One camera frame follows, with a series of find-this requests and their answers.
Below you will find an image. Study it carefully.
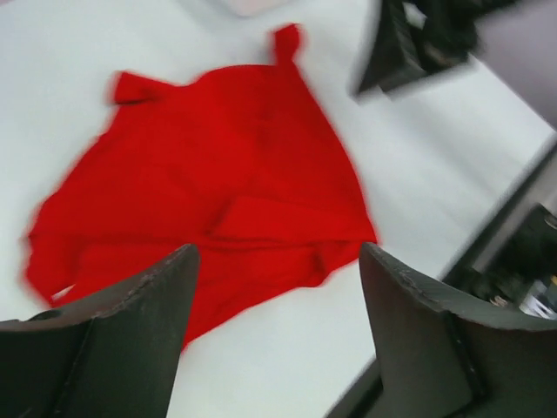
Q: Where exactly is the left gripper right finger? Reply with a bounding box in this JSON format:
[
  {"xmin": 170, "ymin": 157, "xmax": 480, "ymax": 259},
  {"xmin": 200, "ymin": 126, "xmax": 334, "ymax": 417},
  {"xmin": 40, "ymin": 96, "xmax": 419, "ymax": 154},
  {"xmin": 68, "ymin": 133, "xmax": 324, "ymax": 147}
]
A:
[{"xmin": 359, "ymin": 244, "xmax": 556, "ymax": 417}]

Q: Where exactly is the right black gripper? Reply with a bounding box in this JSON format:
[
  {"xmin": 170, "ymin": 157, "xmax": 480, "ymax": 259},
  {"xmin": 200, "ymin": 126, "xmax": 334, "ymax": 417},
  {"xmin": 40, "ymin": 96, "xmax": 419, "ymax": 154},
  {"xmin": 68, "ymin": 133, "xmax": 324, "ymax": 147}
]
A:
[{"xmin": 352, "ymin": 1, "xmax": 485, "ymax": 97}]

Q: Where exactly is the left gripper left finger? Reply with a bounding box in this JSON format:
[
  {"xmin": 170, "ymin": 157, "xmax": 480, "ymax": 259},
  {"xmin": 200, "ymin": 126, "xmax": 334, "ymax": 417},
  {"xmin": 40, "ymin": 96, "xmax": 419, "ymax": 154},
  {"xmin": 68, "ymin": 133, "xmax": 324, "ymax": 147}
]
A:
[{"xmin": 1, "ymin": 245, "xmax": 200, "ymax": 418}]

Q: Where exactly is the red t shirt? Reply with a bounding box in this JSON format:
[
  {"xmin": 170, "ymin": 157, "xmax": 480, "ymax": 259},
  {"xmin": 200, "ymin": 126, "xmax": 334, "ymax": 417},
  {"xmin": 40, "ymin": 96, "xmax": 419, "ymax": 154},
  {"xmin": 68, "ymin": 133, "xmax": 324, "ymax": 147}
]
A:
[{"xmin": 24, "ymin": 24, "xmax": 377, "ymax": 341}]

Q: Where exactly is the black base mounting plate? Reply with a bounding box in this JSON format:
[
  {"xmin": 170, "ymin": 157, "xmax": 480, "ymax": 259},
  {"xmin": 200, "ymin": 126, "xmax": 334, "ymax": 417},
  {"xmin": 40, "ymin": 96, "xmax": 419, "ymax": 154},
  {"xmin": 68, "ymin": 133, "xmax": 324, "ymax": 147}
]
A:
[{"xmin": 443, "ymin": 144, "xmax": 556, "ymax": 320}]

